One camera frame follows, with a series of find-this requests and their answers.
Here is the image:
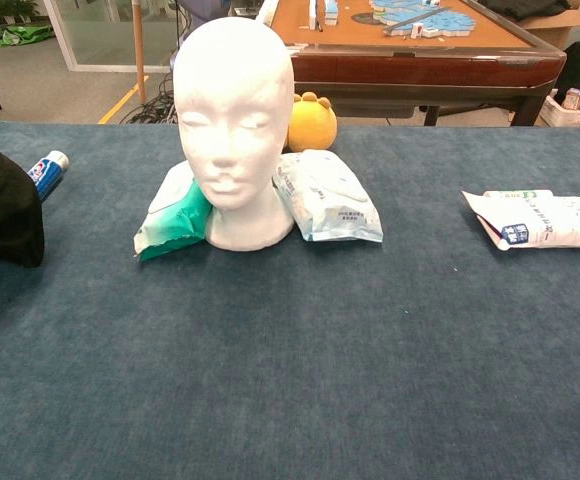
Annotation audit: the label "black baseball cap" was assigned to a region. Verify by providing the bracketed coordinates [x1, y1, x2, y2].
[0, 130, 46, 269]

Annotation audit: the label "light blue wipes pack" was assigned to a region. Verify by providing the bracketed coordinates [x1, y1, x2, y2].
[271, 148, 385, 244]

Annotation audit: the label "green wet wipes pack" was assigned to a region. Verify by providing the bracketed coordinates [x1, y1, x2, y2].
[133, 160, 216, 263]

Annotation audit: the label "white foam mannequin head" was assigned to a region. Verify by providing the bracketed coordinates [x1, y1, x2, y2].
[171, 17, 296, 252]

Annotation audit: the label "blue white toothpaste tube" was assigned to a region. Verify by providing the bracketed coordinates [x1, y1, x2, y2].
[28, 149, 70, 204]

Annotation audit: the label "yellow plush toy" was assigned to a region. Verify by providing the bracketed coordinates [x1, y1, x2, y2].
[285, 91, 339, 154]

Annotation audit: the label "blue table mat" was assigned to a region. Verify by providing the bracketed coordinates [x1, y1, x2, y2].
[0, 121, 580, 480]

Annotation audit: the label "brown mahjong table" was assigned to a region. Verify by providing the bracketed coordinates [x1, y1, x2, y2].
[264, 0, 568, 127]

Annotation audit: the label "white green-labelled pack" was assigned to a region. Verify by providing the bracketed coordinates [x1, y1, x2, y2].
[483, 189, 555, 200]

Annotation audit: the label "wooden pole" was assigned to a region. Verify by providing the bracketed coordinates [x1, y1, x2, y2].
[132, 0, 148, 106]

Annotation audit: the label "white blue-labelled tissue pack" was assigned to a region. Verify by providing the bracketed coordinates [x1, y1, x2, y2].
[461, 190, 580, 251]

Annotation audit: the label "blue mahjong tile cluster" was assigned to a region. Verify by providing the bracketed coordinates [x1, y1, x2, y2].
[369, 0, 477, 40]

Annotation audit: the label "white plastic crate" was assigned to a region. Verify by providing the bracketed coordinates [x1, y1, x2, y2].
[539, 93, 580, 129]

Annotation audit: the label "black garment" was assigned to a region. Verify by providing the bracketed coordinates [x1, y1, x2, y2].
[477, 0, 571, 23]

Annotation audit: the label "cardboard box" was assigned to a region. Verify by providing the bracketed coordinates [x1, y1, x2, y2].
[517, 8, 580, 51]

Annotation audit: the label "green bag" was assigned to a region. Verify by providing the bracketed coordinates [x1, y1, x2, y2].
[0, 24, 55, 49]

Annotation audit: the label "potted green plants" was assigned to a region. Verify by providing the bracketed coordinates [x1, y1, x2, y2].
[0, 0, 40, 26]

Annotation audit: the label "black cable bundle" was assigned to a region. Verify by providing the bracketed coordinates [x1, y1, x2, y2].
[118, 74, 179, 125]

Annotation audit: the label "glass partition frame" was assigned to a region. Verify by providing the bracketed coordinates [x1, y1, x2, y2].
[43, 0, 181, 73]

